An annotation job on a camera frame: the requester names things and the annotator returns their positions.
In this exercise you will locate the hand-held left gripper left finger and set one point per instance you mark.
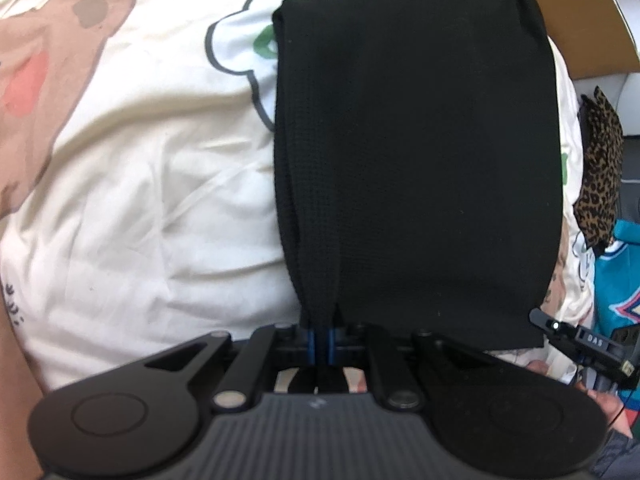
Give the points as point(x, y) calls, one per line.
point(311, 346)

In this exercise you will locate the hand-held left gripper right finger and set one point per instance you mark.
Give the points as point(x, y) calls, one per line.
point(331, 346)

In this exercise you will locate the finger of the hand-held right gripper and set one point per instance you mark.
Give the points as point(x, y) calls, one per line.
point(552, 327)

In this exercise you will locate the black pants with floral trim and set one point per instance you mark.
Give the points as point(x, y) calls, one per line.
point(415, 135)

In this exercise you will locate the person's right forearm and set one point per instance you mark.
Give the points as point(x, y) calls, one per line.
point(620, 457)

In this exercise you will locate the person's right hand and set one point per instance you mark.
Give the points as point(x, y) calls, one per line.
point(610, 410)

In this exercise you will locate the teal printed blanket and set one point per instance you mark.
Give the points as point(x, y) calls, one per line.
point(620, 270)

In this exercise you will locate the folded leopard print cloth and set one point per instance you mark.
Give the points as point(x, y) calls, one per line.
point(600, 170)

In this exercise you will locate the cream bear printed blanket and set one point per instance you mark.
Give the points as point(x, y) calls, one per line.
point(150, 185)

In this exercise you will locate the large brown cardboard box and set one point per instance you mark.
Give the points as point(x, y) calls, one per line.
point(590, 25)

